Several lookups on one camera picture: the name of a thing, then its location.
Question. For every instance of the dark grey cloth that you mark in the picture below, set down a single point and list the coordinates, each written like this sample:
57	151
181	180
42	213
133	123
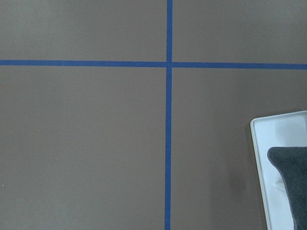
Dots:
291	163

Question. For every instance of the white rectangular plastic tray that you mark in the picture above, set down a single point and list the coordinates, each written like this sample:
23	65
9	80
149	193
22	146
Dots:
285	130

